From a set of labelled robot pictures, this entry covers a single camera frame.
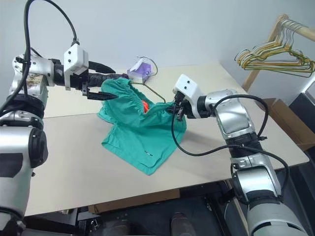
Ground black case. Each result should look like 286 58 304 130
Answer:
288 81 315 119

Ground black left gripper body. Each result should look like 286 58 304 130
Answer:
69 70 91 99

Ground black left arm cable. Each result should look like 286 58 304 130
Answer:
0 0 81 114

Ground green wire hanger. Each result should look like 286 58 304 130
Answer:
234 49 315 78

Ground bunch of wire hangers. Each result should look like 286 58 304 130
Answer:
237 22 314 71

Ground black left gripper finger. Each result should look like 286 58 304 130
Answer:
88 60 117 74
86 91 120 100

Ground purple tissue box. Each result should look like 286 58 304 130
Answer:
126 58 152 83

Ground green shorts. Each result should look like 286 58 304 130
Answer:
96 77 189 176

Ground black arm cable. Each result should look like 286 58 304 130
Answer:
0 0 81 114
171 94 290 200

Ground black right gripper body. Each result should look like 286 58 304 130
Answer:
173 90 191 121

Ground wooden hanger rack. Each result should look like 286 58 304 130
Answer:
242 14 315 93

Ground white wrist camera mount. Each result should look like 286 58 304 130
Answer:
63 43 89 91
172 74 199 103

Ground brown cardboard box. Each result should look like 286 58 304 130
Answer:
262 97 315 151

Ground olive wire clothes hanger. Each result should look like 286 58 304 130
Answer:
131 56 173 104

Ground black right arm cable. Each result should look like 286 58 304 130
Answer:
171 94 290 200

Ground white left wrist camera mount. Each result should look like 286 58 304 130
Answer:
63 43 89 91

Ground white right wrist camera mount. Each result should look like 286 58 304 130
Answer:
172 74 199 103

